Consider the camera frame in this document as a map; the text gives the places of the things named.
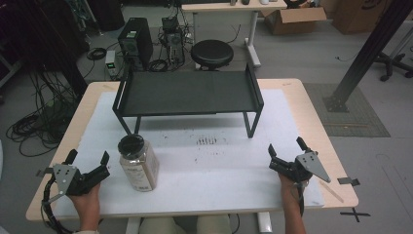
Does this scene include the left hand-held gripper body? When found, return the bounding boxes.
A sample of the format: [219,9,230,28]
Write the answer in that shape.
[36,163,102,203]

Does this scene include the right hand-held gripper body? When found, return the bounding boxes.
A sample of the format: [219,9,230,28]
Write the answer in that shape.
[284,151,332,184]

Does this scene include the clear jar with black lid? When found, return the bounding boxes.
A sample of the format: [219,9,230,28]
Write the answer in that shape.
[117,133,161,193]

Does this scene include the black metal rack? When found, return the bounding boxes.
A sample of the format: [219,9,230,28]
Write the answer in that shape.
[111,62,265,139]

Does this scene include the person's left hand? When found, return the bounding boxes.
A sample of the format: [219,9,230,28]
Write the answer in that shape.
[68,182,102,214]

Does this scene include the person's right hand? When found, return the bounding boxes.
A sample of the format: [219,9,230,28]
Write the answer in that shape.
[278,172,305,211]

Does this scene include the black tape strip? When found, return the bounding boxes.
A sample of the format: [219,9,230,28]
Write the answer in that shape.
[336,176,361,187]

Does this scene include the white table mat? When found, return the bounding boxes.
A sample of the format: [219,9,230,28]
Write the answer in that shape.
[53,89,326,219]

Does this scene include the grey floor mat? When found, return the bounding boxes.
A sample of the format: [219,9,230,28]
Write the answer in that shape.
[303,82,392,138]

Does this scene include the white table leg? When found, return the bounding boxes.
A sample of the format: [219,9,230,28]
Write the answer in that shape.
[125,216,141,234]
[256,212,274,234]

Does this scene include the black tape cross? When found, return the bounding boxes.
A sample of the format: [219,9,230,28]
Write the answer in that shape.
[339,207,372,223]

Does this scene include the person's left leg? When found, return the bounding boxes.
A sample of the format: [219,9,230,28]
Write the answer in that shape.
[138,216,188,234]

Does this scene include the person's leg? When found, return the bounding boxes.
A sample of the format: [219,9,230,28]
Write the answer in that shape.
[196,214,233,234]
[138,216,188,234]

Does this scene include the person's right leg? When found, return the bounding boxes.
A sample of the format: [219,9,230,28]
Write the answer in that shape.
[196,214,233,234]

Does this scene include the white power supply unit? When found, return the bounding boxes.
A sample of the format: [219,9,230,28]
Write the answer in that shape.
[104,50,120,80]

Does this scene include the black office chair base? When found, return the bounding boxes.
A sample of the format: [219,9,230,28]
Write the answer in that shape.
[373,51,413,83]

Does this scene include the open cardboard box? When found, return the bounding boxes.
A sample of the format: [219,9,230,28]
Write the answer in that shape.
[260,6,328,36]

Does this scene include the black round stool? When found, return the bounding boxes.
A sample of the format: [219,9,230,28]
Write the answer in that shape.
[190,39,235,71]

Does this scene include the black computer tower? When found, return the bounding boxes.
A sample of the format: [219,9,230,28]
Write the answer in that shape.
[117,17,154,71]

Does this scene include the large closed cardboard box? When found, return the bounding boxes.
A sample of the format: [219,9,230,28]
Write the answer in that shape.
[330,0,393,35]

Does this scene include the open computer case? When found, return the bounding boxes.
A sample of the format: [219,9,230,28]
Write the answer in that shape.
[160,16,187,68]

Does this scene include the white desk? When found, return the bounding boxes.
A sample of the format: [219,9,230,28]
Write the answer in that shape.
[180,0,288,69]

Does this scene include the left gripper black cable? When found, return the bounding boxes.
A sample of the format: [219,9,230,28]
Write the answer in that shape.
[40,176,74,234]

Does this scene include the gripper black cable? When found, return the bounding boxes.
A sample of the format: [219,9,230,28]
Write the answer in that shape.
[290,180,308,217]
[40,176,74,234]

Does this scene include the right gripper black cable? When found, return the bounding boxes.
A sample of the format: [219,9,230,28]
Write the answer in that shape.
[290,180,308,217]

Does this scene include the bundle of black cables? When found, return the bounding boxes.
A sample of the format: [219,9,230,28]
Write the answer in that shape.
[5,68,80,158]

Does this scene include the coiled black cable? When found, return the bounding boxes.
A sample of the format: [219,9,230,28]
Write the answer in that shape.
[86,47,108,61]

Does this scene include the black metal stand post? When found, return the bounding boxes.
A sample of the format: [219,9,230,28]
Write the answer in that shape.
[322,0,413,113]

